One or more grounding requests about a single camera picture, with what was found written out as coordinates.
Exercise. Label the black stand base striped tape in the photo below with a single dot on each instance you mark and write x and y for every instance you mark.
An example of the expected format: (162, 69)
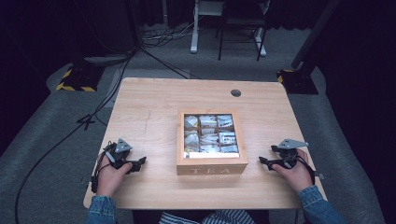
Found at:
(81, 79)
(297, 82)

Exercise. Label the black slanted stand pole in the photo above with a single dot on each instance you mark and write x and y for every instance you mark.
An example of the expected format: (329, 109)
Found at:
(314, 34)

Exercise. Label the small grey table clip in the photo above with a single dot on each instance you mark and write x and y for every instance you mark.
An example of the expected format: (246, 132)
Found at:
(321, 176)

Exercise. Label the person's right hand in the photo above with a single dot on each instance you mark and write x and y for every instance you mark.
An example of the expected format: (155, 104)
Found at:
(297, 175)

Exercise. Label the group of tea packets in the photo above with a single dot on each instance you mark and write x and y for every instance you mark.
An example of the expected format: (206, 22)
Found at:
(209, 137)

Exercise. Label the person's left hand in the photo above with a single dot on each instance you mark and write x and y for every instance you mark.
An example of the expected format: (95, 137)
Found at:
(109, 180)

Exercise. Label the wooden tea box with window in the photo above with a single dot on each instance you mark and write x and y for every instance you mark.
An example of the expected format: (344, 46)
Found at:
(211, 165)

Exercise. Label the black upright stand pole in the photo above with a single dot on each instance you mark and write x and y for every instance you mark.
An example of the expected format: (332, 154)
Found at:
(134, 21)

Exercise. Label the person's striped clothing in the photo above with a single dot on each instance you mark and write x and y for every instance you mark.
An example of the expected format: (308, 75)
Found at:
(218, 217)

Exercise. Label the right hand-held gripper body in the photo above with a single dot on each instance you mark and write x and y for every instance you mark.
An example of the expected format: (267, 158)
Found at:
(289, 155)

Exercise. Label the white desk leg frame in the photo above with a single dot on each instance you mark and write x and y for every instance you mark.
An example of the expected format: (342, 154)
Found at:
(195, 37)

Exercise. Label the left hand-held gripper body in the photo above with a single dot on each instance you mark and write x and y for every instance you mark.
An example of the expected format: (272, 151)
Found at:
(120, 149)

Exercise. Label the grey round table grommet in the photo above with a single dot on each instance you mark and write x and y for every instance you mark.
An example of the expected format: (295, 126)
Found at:
(236, 93)

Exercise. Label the black metal chair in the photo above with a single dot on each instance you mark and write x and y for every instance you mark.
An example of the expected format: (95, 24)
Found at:
(239, 21)

